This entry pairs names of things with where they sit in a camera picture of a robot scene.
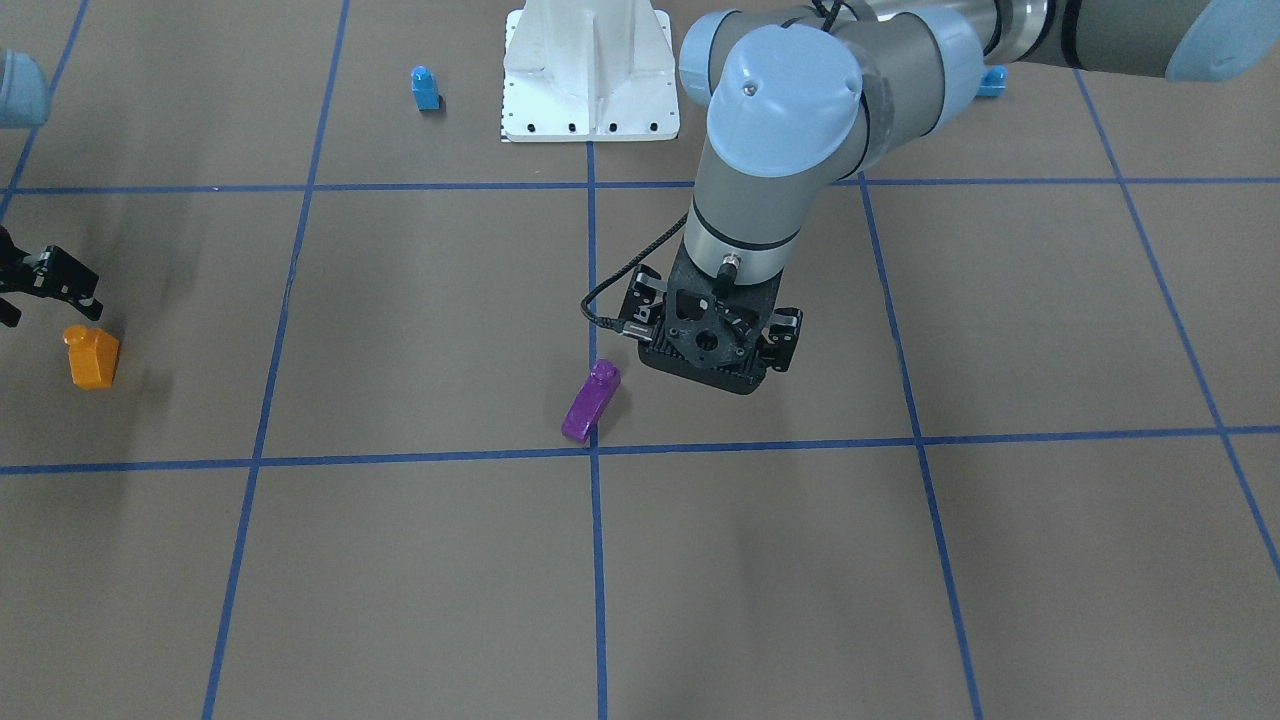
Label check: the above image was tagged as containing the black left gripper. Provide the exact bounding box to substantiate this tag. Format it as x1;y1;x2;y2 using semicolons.
623;249;804;395

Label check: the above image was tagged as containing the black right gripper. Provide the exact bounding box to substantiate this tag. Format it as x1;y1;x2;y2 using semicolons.
1;225;102;328

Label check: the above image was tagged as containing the orange trapezoid block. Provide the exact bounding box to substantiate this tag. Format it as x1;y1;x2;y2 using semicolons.
61;324;120;389

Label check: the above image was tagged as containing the purple trapezoid block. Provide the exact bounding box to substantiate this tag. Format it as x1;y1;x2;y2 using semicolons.
561;357;621;445

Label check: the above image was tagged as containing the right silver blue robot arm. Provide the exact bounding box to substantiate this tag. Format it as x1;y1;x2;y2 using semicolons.
1;49;102;322

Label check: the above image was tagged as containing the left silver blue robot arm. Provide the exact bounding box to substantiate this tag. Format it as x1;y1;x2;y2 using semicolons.
581;1;1279;395

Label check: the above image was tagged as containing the small blue block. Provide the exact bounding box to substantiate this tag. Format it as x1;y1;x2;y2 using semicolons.
410;65;442;111

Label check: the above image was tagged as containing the long blue four-stud brick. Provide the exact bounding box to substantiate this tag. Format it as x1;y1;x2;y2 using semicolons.
975;65;1009;97

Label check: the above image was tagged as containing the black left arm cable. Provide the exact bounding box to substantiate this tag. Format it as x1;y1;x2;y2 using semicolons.
582;211;691;331

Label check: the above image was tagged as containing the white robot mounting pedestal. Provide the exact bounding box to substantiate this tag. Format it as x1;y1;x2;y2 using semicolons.
500;1;681;143

